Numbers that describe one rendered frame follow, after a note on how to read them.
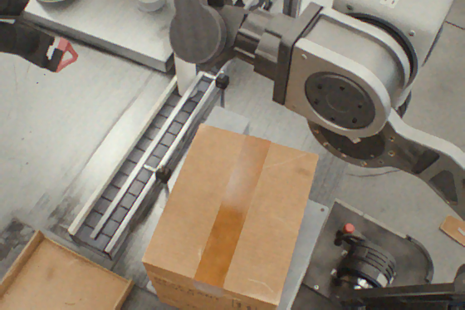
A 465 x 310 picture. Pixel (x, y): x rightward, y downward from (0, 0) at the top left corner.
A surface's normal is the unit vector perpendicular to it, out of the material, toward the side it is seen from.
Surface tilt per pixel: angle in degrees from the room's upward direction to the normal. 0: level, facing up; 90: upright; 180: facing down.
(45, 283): 0
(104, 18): 0
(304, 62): 90
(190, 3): 50
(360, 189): 0
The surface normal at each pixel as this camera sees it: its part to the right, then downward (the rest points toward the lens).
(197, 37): -0.42, 0.18
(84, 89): 0.00, -0.55
